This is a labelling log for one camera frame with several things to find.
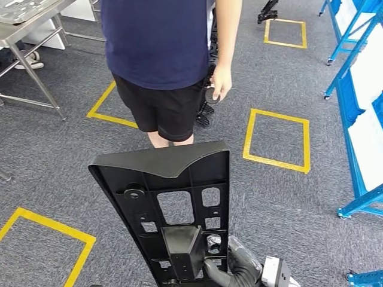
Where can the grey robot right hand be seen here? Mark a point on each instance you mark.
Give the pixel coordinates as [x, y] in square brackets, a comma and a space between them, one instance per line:
[242, 269]

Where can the person's white shoe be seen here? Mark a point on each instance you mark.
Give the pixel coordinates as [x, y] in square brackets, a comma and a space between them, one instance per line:
[29, 61]

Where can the black stand foot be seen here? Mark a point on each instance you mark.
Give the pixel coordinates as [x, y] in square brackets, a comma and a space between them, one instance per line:
[267, 15]

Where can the black plastic panel part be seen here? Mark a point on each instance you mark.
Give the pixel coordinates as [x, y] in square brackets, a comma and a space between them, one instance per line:
[155, 162]

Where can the white cabinet panel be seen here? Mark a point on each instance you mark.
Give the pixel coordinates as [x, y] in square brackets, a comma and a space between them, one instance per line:
[79, 8]
[44, 35]

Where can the person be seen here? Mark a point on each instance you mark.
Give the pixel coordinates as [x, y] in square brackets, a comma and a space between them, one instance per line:
[155, 47]

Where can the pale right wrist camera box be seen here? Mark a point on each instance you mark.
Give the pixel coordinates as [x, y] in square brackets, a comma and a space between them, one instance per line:
[275, 271]

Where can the person's left forearm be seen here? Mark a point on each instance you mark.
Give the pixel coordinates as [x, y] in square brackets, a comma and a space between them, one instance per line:
[229, 31]

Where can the grey metal stamped plate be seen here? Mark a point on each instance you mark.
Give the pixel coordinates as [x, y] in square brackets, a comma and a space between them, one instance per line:
[23, 10]

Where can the person's left hand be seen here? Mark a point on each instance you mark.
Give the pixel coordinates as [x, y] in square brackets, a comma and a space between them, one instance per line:
[223, 79]

